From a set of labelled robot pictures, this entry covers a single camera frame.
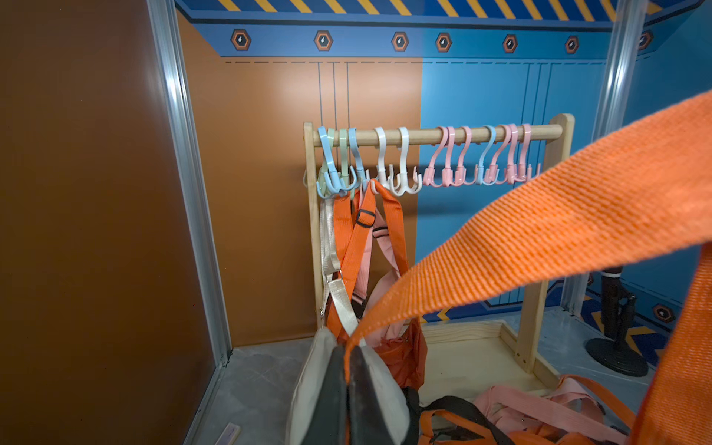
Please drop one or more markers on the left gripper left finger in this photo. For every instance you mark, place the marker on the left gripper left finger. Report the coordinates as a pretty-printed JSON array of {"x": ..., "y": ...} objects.
[{"x": 324, "y": 396}]

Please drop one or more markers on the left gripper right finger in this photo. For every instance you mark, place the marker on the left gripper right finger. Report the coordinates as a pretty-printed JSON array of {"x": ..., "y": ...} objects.
[{"x": 367, "y": 424}]

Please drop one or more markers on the black and orange sling bag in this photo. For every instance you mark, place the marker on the black and orange sling bag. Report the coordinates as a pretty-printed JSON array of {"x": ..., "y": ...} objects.
[{"x": 453, "y": 404}]

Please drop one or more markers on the dark red-orange waist bag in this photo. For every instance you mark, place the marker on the dark red-orange waist bag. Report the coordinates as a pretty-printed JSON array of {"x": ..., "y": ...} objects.
[{"x": 401, "y": 345}]

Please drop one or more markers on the pink crescent sling bag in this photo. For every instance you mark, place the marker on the pink crescent sling bag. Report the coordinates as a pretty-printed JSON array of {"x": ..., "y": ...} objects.
[{"x": 571, "y": 408}]

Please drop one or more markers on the red-orange sling bag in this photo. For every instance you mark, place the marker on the red-orange sling bag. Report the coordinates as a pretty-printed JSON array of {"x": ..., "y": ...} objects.
[{"x": 641, "y": 192}]

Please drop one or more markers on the orange crescent sling bag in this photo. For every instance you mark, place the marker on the orange crescent sling bag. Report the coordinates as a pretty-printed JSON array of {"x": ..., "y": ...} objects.
[{"x": 623, "y": 412}]

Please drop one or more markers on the beige sling bag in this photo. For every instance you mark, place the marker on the beige sling bag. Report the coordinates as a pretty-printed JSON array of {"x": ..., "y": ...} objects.
[{"x": 339, "y": 318}]

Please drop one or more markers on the folded paper fan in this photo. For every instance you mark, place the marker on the folded paper fan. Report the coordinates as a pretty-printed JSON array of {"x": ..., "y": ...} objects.
[{"x": 229, "y": 435}]

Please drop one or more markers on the wooden garment rack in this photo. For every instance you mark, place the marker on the wooden garment rack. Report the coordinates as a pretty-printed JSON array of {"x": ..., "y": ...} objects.
[{"x": 454, "y": 346}]

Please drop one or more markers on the black microphone on stand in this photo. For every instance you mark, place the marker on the black microphone on stand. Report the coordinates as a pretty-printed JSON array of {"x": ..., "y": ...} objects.
[{"x": 618, "y": 313}]

